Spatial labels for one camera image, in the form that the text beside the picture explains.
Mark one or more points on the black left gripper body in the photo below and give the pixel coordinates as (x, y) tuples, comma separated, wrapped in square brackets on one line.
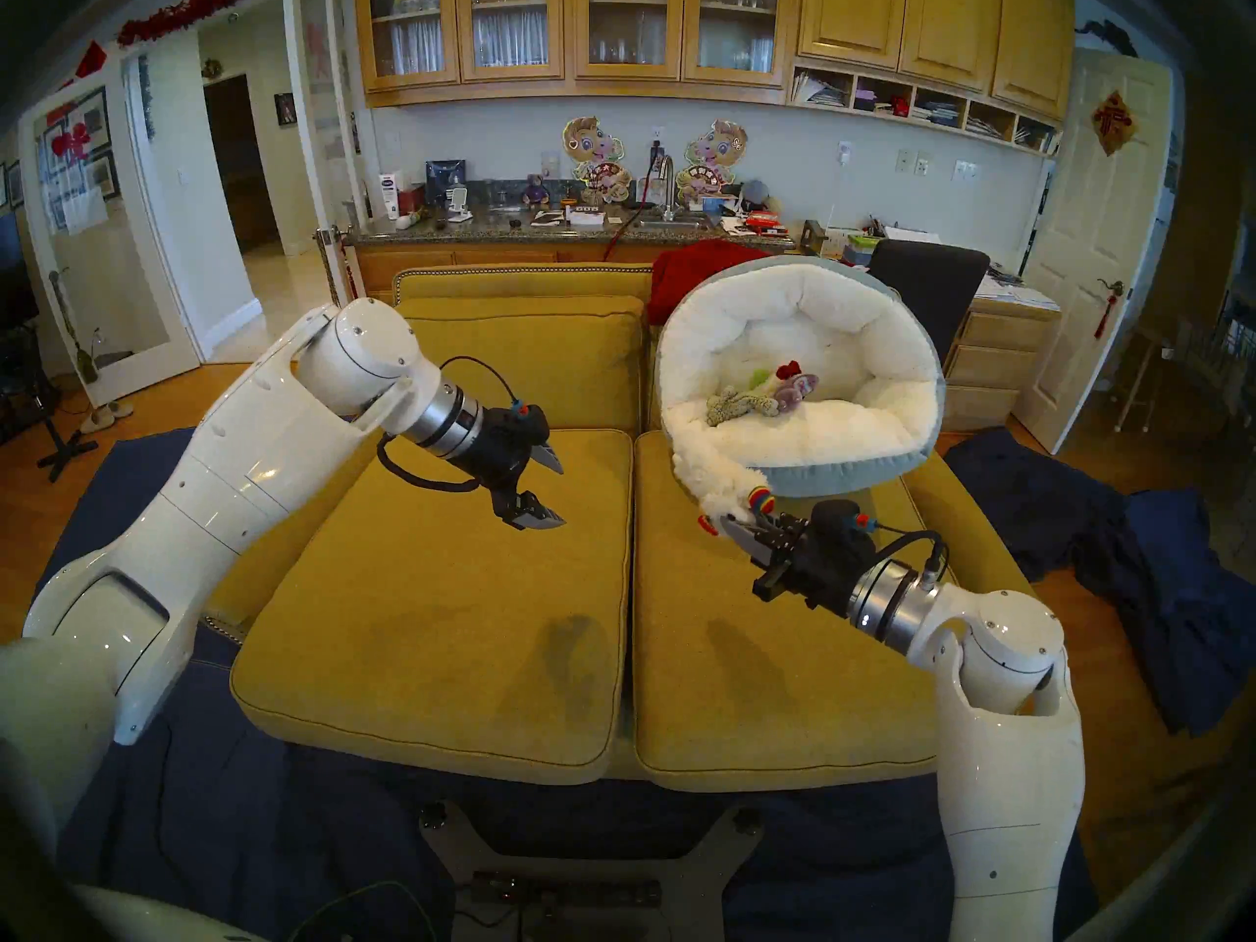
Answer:
[(505, 449)]

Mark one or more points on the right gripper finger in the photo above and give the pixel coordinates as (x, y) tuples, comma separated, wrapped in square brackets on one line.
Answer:
[(783, 528), (754, 546)]

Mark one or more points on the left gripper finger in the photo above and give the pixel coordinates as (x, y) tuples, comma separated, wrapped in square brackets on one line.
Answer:
[(548, 457), (538, 518)]

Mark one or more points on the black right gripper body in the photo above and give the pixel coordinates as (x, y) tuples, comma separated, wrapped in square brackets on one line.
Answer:
[(824, 557)]

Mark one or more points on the white lamb toy rainbow ears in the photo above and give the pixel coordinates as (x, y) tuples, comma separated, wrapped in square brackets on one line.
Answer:
[(716, 479)]

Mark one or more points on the white plush toy red bow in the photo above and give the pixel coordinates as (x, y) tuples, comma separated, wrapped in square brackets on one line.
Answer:
[(770, 397)]

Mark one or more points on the beige fuzzy plush toy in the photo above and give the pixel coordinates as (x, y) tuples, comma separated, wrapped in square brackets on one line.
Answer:
[(731, 407)]

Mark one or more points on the purple plush toy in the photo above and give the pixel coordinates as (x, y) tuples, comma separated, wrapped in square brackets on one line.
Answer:
[(800, 389)]

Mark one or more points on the green plush toy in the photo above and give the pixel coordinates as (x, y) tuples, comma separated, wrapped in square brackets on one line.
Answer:
[(757, 378)]

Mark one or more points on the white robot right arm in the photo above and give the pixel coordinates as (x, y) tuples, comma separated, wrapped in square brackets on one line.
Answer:
[(1001, 754)]

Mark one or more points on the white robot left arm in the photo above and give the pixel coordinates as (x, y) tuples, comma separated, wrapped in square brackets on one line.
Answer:
[(226, 479)]

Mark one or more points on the white robot shoulder shell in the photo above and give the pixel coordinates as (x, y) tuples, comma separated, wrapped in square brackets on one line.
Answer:
[(147, 920)]

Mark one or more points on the white fluffy dog bed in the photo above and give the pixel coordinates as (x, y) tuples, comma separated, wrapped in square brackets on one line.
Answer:
[(785, 449)]

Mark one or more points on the yellow sofa back cushion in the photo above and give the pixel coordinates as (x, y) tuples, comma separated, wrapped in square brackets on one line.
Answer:
[(589, 361)]

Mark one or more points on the yellow sofa seat cushion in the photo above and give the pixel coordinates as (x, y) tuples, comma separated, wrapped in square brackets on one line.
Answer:
[(442, 655), (746, 685)]

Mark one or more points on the granite kitchen counter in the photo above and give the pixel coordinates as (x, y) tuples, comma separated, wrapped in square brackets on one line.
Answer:
[(471, 232)]

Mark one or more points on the red cloth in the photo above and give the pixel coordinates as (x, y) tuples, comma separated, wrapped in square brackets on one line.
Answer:
[(692, 273)]

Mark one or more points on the wooden desk with drawers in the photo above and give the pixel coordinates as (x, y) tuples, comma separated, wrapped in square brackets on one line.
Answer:
[(991, 371)]

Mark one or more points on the small teddy bear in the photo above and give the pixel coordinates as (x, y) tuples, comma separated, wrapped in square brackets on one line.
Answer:
[(536, 192)]

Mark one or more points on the red box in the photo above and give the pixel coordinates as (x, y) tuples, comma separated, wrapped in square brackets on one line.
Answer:
[(412, 199)]

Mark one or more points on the white lotion bottle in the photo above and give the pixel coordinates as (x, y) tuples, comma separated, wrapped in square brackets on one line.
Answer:
[(391, 196)]

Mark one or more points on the dark blue box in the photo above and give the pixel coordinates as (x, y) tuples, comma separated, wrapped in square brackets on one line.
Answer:
[(444, 177)]

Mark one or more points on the black office chair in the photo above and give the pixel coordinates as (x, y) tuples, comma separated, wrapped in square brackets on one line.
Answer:
[(932, 283)]

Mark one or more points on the chrome faucet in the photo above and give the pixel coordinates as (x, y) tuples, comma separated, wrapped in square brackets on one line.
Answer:
[(672, 189)]

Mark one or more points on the stack of papers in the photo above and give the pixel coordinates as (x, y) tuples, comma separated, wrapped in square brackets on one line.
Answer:
[(1020, 297)]

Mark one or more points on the dark blue cloth pile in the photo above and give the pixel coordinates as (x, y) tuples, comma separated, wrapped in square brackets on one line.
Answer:
[(1158, 577)]

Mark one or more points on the white french door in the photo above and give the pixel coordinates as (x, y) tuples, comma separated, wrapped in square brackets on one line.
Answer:
[(147, 371), (294, 86)]

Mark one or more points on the black power strip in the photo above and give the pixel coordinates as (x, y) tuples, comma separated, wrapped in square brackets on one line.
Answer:
[(569, 893)]

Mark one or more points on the beige slipper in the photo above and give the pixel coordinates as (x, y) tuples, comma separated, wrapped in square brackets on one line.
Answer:
[(120, 410), (98, 422)]

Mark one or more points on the white panel door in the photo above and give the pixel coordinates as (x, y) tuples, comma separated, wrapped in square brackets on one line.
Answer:
[(1089, 263)]

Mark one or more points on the blue floor cloth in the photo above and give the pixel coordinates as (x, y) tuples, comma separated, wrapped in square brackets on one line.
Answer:
[(294, 832)]

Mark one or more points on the small dark framed picture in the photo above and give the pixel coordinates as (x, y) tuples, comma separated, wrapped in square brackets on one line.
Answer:
[(286, 109)]

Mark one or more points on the black floor stand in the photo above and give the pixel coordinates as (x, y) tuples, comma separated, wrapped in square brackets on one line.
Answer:
[(59, 449)]

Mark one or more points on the small green wreath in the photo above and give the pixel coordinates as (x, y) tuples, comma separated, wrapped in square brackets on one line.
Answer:
[(213, 69)]

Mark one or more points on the red diamond door ornament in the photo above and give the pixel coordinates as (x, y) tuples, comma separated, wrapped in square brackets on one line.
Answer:
[(1114, 124)]

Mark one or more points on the black television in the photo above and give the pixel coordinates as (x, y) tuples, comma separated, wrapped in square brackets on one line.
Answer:
[(15, 273)]

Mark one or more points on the red bow decoration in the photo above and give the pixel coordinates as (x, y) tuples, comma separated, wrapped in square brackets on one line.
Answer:
[(71, 143)]

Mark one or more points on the red tinsel garland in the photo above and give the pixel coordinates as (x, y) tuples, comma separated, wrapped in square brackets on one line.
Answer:
[(196, 6)]

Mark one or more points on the red paper diamond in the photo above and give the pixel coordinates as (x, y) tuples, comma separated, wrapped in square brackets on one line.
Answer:
[(91, 60)]

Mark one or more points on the yellow fabric sofa frame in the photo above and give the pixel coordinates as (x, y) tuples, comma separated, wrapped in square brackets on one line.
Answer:
[(520, 283)]

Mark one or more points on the cartoon pig wall decoration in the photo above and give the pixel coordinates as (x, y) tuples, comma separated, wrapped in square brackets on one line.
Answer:
[(716, 150), (594, 150)]

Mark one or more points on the grey robot base frame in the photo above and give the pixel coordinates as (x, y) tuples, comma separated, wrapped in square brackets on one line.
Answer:
[(706, 871)]

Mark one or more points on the wooden wall cabinet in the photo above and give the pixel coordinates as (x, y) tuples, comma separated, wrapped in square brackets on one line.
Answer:
[(854, 18)]

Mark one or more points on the black framed wall photo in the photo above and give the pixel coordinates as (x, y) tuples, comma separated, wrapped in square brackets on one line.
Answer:
[(15, 184)]

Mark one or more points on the black wall decoration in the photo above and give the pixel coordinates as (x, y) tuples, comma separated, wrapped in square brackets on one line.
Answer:
[(1109, 35)]

